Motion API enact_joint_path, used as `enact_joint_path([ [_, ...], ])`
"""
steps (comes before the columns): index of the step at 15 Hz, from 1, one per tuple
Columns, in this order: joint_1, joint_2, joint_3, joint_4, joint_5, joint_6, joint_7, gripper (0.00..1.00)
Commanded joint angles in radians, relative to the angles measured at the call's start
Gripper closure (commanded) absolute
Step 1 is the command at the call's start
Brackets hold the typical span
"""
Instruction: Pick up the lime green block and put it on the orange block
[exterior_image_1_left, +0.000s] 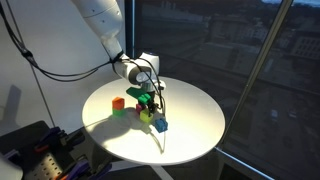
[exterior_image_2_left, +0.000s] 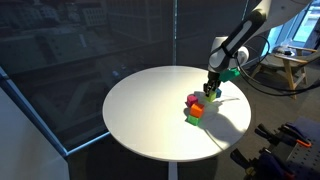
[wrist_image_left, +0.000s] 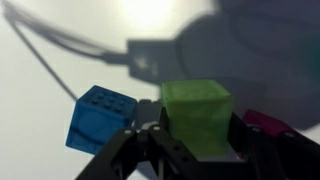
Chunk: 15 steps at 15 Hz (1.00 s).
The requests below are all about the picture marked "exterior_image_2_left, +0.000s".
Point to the magenta block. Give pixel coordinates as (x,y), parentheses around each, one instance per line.
(191,100)

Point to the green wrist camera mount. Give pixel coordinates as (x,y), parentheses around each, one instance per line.
(229,75)

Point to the white table pedestal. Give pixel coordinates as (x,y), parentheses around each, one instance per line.
(172,170)

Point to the dark green block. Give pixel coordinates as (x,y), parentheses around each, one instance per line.
(193,120)

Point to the pale clutter bundle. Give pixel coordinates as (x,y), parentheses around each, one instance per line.
(286,49)

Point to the orange block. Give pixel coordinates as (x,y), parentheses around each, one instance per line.
(197,110)

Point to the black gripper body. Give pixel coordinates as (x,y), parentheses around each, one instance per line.
(213,79)

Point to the metal window mullion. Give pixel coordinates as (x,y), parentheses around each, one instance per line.
(30,110)

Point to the wooden armchair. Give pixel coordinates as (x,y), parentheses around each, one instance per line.
(286,61)

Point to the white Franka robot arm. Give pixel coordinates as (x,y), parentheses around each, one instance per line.
(240,33)

